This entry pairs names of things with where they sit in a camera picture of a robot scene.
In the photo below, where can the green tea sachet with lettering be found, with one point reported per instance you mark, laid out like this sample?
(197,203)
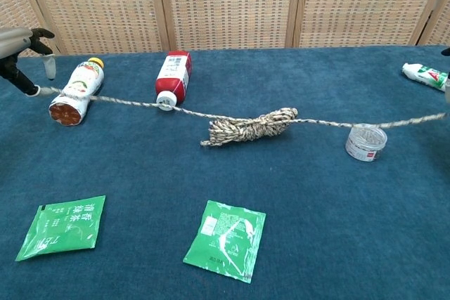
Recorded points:
(63,228)

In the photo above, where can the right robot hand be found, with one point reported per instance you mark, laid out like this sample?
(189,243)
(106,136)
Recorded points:
(448,92)

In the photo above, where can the tea bottle with yellow cap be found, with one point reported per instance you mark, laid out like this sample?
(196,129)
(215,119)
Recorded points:
(82,80)

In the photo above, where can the blue carpet table cover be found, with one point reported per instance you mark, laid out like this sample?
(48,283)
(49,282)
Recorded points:
(316,226)

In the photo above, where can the woven folding screen panel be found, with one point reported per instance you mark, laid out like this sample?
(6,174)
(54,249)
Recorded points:
(365,1)
(98,5)
(441,26)
(228,1)
(17,5)

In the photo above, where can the crumpled green sachet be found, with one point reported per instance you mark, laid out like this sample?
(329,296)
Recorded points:
(225,240)

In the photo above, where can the red bottle with white cap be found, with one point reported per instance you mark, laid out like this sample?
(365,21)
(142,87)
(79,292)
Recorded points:
(172,78)

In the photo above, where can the white and green tube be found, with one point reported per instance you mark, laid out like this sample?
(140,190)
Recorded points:
(423,74)

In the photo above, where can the clear round plastic container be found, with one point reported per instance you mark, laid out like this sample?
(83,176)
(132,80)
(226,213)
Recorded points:
(365,145)

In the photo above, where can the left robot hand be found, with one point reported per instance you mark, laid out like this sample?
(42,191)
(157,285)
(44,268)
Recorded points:
(14,41)

